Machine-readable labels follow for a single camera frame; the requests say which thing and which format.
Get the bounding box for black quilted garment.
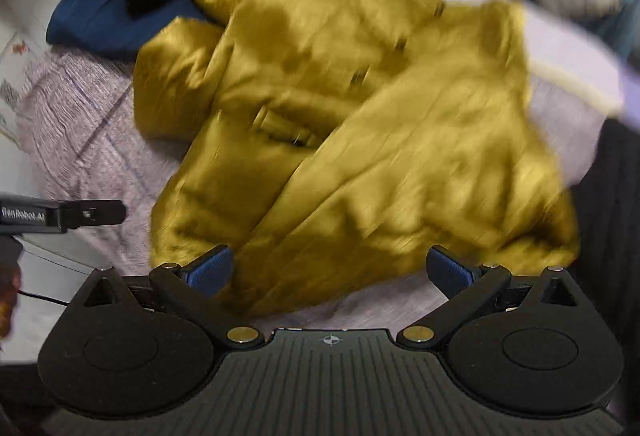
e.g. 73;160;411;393
569;117;640;357

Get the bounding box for gold satin jacket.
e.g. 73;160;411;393
132;0;579;318

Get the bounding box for person's left hand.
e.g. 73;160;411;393
0;236;23;338

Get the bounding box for navy blue folded garment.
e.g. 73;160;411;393
46;0;207;62

